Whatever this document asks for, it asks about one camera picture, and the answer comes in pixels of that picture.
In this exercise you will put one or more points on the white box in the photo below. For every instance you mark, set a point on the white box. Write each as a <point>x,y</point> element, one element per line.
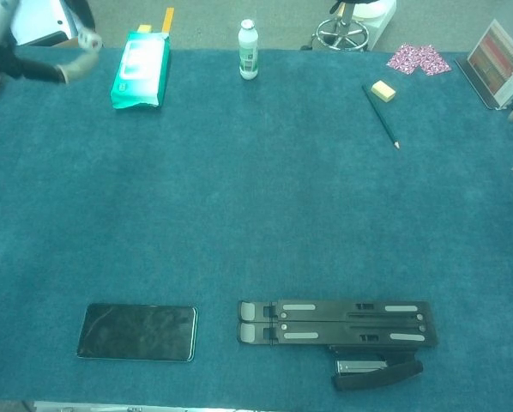
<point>38,17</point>

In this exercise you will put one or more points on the striped desk calendar stand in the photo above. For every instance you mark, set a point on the striped desk calendar stand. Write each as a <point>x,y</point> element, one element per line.
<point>494,64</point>

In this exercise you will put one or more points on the brown cardboard box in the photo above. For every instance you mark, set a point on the brown cardboard box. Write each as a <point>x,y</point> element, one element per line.
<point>70,43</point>

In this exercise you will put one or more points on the person in black clothes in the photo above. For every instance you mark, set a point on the person in black clothes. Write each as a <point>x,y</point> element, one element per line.
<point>82,13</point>

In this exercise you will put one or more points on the pink patterned paper square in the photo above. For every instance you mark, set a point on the pink patterned paper square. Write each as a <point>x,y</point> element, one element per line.
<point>434,60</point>
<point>404,58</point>

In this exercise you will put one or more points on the yellow eraser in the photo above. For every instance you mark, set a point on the yellow eraser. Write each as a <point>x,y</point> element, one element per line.
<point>383,91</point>

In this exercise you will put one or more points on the dark green pencil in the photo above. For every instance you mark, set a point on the dark green pencil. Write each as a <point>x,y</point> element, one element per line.
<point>381,116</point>

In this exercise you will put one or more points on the small yellow block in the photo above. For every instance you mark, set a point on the small yellow block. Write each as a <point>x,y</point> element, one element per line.
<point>144,28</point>

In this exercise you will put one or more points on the green wet wipes pack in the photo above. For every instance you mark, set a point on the green wet wipes pack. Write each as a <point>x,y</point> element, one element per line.
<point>140,68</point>

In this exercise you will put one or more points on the orange strip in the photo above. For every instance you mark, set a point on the orange strip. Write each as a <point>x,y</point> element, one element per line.
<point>168,19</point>

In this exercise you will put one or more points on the chrome stool base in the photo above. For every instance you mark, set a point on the chrome stool base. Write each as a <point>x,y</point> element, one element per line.
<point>342,28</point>

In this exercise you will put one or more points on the white plastic bottle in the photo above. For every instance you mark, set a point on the white plastic bottle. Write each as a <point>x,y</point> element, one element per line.
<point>248,51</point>

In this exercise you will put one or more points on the black folding laptop stand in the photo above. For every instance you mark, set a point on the black folding laptop stand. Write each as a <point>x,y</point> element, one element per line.
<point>338,324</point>

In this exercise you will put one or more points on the black stapler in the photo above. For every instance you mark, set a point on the black stapler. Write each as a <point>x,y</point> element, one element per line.
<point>376,372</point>

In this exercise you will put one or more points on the black smartphone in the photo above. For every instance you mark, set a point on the black smartphone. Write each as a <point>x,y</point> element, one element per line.
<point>136,332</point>

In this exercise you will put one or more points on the white pedestal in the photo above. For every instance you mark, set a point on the white pedestal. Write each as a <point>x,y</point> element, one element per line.
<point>381,17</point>

